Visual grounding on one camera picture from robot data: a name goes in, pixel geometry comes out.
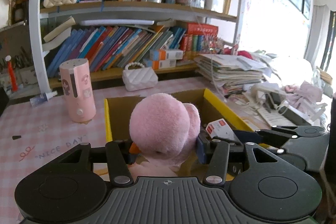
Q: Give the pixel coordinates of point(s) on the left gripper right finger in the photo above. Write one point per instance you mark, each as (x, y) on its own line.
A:
(222, 157)

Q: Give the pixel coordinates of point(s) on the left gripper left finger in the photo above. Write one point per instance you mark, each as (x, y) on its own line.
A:
(119, 174)

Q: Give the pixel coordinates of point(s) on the small white red box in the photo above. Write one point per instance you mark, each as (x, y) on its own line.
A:
(219, 129)

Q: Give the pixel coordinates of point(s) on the pink plush chick toy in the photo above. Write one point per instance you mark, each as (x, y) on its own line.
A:
(164, 132)

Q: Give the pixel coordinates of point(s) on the yellow cardboard box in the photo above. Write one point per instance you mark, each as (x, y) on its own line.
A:
(210, 108)

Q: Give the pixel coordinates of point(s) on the white quilted handbag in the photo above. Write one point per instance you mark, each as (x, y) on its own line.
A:
(137, 76)

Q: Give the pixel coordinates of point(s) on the stack of papers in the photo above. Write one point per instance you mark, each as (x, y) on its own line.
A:
(231, 73)

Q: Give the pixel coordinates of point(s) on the pink cylindrical humidifier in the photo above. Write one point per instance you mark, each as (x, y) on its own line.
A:
(77, 89)

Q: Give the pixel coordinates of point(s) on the pink checkered tablecloth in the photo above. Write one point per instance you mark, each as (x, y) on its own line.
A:
(47, 131)

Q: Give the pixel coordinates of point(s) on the small spray bottle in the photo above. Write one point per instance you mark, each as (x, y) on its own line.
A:
(42, 98)

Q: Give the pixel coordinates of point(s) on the small black cap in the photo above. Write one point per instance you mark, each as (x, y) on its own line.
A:
(15, 137)

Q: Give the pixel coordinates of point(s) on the orange white box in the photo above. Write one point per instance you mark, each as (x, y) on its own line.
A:
(160, 55)

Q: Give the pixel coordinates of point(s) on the red tassel ornament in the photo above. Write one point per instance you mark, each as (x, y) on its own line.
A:
(11, 74)

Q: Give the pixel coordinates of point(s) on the white bookshelf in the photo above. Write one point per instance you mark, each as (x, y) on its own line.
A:
(118, 11)

